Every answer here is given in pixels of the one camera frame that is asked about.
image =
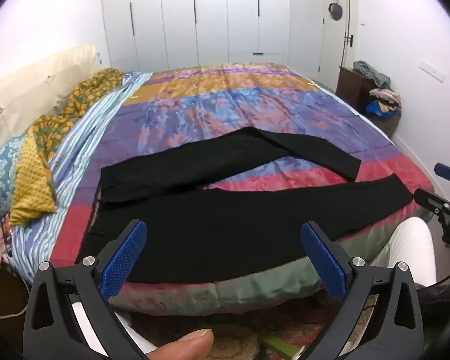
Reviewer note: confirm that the grey cloth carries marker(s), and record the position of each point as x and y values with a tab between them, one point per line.
375	73

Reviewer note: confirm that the dark wooden cabinet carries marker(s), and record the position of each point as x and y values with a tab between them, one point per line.
350	86

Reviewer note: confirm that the orange green floral quilt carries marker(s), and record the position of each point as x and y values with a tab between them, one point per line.
78	101

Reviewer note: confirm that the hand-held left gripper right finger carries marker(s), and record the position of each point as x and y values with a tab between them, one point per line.
324	266

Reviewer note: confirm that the person's left hand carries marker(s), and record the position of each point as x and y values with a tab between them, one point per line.
183	347

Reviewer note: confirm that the teal floral pillow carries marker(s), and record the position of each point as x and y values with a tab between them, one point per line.
0	180

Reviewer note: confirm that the person's right leg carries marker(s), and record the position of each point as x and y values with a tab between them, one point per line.
408	247

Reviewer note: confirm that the blue bag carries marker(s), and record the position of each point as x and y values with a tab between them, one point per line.
375	109

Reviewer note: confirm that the cream padded headboard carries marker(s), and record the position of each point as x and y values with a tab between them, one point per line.
30	82

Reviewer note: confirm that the white door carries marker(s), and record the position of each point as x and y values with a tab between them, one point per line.
333	45

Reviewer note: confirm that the green strip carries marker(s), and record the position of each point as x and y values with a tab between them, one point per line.
281	347

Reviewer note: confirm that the white wardrobe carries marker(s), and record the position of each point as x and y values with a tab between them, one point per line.
210	15

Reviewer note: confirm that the blue striped bed sheet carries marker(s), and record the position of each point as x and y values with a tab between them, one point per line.
86	135

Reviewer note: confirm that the round dark door hanging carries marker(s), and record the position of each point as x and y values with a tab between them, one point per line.
336	9

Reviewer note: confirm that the pile of pastel clothes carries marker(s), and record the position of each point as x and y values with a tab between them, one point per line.
386	95

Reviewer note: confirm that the colourful patchwork bedspread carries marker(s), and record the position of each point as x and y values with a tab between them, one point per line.
228	108

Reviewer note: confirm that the patterned floor rug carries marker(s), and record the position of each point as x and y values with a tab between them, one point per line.
247	330

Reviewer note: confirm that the black pants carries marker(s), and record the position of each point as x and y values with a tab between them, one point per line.
210	225

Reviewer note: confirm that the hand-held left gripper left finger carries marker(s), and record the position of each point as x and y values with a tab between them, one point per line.
122	266

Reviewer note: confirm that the yellow dotted pillow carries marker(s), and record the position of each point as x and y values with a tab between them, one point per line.
32	180

